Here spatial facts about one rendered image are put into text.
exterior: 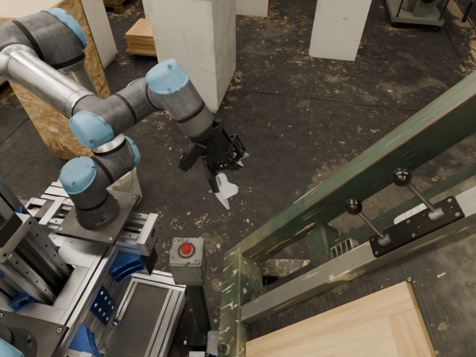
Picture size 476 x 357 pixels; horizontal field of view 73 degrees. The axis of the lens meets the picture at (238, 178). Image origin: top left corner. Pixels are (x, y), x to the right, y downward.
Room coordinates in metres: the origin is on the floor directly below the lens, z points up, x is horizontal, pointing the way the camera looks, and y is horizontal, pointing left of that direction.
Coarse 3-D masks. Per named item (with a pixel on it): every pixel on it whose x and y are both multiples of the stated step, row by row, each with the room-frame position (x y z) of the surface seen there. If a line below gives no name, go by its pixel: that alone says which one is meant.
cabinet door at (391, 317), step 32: (320, 320) 0.28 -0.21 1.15; (352, 320) 0.25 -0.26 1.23; (384, 320) 0.23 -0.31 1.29; (416, 320) 0.21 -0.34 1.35; (256, 352) 0.26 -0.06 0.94; (288, 352) 0.23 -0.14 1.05; (320, 352) 0.21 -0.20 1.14; (352, 352) 0.19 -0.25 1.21; (384, 352) 0.18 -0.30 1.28; (416, 352) 0.16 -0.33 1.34
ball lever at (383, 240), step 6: (354, 198) 0.44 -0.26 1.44; (348, 204) 0.43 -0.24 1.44; (354, 204) 0.42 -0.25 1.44; (360, 204) 0.43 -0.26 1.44; (348, 210) 0.42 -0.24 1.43; (354, 210) 0.41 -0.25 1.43; (360, 210) 0.42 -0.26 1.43; (360, 216) 0.41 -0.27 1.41; (366, 222) 0.40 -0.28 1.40; (372, 222) 0.40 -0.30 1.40; (372, 228) 0.39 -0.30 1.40; (378, 234) 0.38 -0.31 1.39; (378, 240) 0.38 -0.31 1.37; (384, 240) 0.37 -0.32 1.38; (390, 240) 0.37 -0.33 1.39
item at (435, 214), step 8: (400, 168) 0.44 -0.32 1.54; (392, 176) 0.43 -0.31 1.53; (400, 176) 0.42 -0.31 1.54; (408, 176) 0.42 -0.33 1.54; (400, 184) 0.41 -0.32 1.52; (408, 184) 0.41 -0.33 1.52; (416, 192) 0.40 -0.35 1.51; (424, 200) 0.39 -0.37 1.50; (432, 208) 0.38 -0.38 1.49; (440, 208) 0.38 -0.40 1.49; (432, 216) 0.37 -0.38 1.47; (440, 216) 0.37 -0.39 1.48
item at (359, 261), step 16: (464, 192) 0.40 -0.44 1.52; (464, 208) 0.37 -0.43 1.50; (464, 224) 0.35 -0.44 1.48; (416, 240) 0.35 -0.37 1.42; (432, 240) 0.35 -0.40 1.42; (352, 256) 0.39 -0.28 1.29; (368, 256) 0.37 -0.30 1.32; (384, 256) 0.35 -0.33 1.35; (400, 256) 0.35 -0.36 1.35; (320, 272) 0.39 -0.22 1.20; (336, 272) 0.37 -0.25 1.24; (352, 272) 0.35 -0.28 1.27; (288, 288) 0.39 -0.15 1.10; (304, 288) 0.37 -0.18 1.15; (320, 288) 0.36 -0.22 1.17; (256, 304) 0.39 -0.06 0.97; (272, 304) 0.37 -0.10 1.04; (288, 304) 0.36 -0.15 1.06; (256, 320) 0.36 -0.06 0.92
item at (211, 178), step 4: (208, 164) 0.53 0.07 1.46; (208, 168) 0.52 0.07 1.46; (208, 172) 0.51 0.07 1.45; (212, 172) 0.51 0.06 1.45; (216, 172) 0.52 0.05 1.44; (208, 176) 0.50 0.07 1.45; (212, 176) 0.51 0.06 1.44; (208, 180) 0.50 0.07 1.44; (212, 180) 0.50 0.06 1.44; (212, 184) 0.49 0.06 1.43; (216, 184) 0.50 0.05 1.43; (212, 188) 0.49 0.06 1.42; (216, 188) 0.49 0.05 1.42; (216, 192) 0.49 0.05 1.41
